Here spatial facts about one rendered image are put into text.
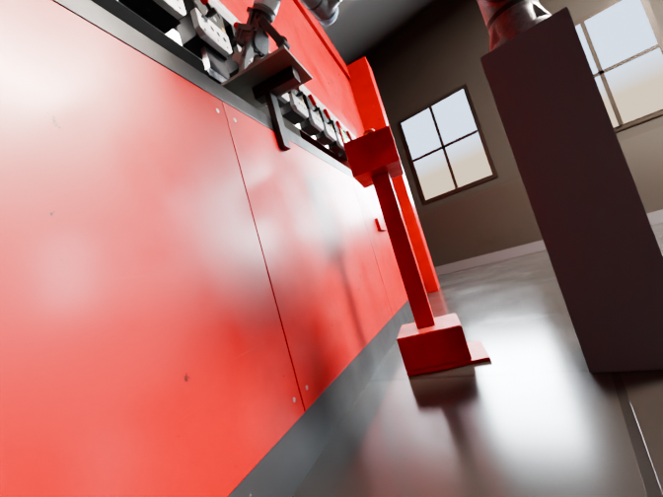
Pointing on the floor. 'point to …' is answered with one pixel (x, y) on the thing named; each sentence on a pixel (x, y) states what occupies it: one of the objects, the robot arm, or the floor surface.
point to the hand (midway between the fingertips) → (249, 77)
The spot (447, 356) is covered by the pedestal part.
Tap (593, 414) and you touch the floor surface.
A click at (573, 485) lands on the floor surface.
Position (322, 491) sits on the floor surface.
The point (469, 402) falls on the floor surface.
